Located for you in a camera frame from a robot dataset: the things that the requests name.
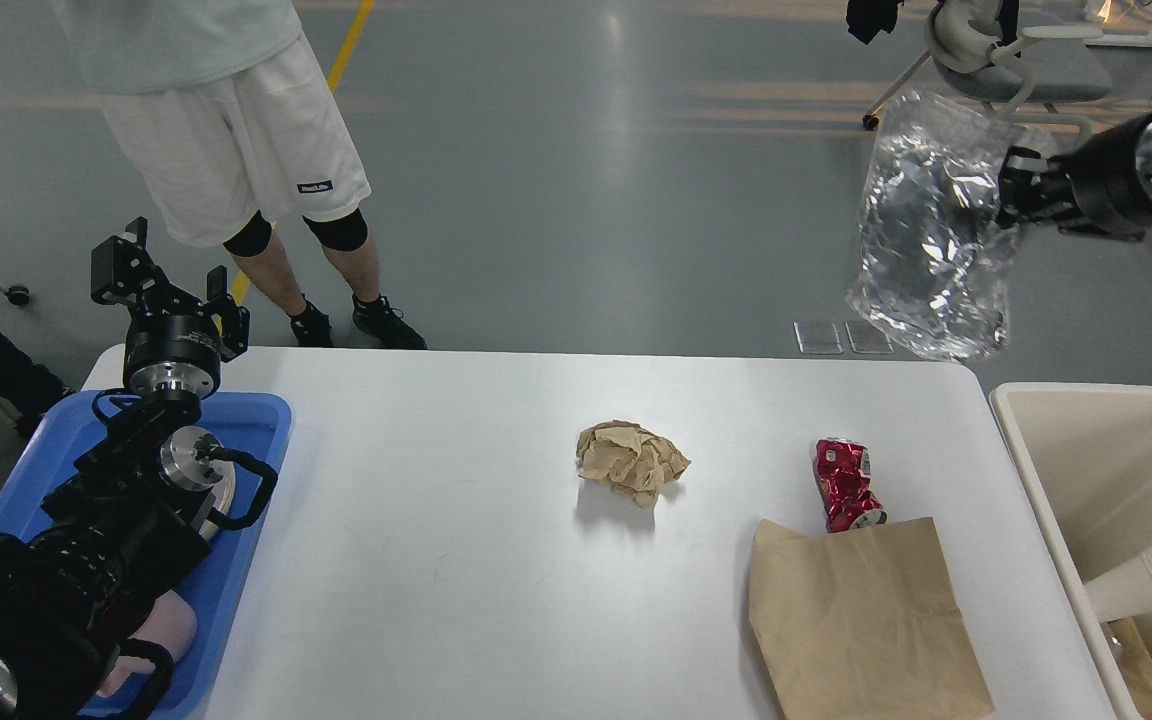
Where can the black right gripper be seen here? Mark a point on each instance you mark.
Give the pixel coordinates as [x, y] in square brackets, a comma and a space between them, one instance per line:
[1109, 179]

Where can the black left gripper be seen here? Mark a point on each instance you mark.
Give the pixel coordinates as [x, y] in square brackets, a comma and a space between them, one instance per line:
[165, 352]

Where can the aluminium foil tray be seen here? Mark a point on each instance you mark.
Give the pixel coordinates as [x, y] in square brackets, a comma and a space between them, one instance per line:
[933, 261]

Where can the pink plate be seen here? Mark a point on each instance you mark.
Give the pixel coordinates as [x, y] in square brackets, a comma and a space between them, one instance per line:
[223, 493]

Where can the pink mug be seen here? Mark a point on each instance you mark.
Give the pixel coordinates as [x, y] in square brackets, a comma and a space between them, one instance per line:
[172, 624]

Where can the crushed red can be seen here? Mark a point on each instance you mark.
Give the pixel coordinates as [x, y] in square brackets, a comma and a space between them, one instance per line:
[842, 474]

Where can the white paper cup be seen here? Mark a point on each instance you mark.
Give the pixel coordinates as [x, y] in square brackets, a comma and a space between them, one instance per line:
[1124, 591]

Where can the brown paper bag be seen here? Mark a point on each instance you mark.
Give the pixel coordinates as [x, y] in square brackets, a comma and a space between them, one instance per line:
[863, 624]

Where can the brown paper ball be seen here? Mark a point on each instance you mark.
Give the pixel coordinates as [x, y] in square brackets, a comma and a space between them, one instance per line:
[630, 459]

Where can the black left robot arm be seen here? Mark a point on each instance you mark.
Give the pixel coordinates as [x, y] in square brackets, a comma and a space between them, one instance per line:
[129, 525]

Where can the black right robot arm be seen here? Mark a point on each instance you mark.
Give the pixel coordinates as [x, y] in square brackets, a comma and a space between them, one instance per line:
[1103, 188]

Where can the grey office chair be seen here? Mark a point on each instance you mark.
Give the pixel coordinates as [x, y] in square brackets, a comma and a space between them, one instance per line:
[1016, 64]

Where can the blue plastic tray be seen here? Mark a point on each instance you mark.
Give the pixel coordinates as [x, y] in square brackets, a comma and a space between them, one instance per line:
[256, 423]

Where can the seated person at left edge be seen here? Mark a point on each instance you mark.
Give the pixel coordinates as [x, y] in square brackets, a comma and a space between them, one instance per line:
[29, 387]

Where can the white desk at top right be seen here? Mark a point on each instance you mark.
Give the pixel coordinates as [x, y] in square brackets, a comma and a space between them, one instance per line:
[1151, 25]

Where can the standing person in white shorts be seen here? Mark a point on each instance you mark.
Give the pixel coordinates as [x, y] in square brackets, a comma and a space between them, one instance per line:
[225, 112]

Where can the white waste bin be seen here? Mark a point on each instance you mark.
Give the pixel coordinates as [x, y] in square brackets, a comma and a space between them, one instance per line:
[1084, 456]

